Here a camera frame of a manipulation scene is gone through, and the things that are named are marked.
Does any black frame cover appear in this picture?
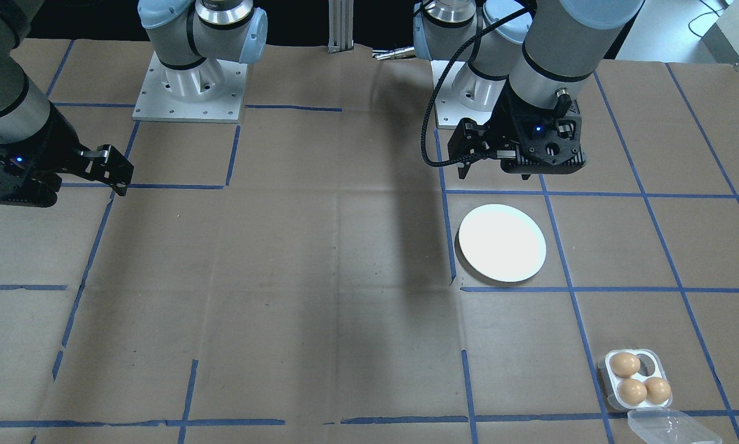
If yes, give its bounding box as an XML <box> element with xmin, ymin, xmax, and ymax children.
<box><xmin>12</xmin><ymin>0</ymin><xmax>629</xmax><ymax>59</ymax></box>

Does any clear plastic egg box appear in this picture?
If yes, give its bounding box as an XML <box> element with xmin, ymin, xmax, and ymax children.
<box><xmin>597</xmin><ymin>348</ymin><xmax>723</xmax><ymax>444</ymax></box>

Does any round white plate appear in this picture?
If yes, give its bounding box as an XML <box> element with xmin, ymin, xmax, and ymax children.
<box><xmin>458</xmin><ymin>203</ymin><xmax>547</xmax><ymax>284</ymax></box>

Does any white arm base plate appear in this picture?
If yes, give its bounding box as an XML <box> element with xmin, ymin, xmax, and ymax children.
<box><xmin>434</xmin><ymin>59</ymin><xmax>536</xmax><ymax>131</ymax></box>
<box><xmin>133</xmin><ymin>51</ymin><xmax>249</xmax><ymax>124</ymax></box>

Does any brown egg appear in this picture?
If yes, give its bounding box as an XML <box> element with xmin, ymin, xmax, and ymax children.
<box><xmin>610</xmin><ymin>352</ymin><xmax>641</xmax><ymax>378</ymax></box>
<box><xmin>643</xmin><ymin>377</ymin><xmax>672</xmax><ymax>405</ymax></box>
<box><xmin>618</xmin><ymin>379</ymin><xmax>648</xmax><ymax>406</ymax></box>

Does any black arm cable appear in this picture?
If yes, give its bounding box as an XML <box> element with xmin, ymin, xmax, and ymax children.
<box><xmin>421</xmin><ymin>5</ymin><xmax>537</xmax><ymax>168</ymax></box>

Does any aluminium frame bar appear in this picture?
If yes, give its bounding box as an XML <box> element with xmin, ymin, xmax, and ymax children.
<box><xmin>329</xmin><ymin>0</ymin><xmax>355</xmax><ymax>55</ymax></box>

